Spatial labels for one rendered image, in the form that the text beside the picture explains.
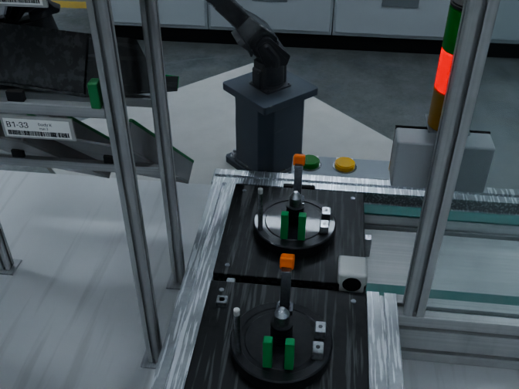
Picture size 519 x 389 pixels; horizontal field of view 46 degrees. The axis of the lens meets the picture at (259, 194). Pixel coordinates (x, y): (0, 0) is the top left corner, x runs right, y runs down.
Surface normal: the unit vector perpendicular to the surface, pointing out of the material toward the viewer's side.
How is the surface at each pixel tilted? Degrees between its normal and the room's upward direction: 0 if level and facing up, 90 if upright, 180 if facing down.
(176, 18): 90
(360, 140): 0
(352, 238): 0
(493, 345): 90
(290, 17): 90
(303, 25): 90
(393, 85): 0
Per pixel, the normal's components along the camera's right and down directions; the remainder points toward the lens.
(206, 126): 0.00, -0.80
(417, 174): -0.11, 0.60
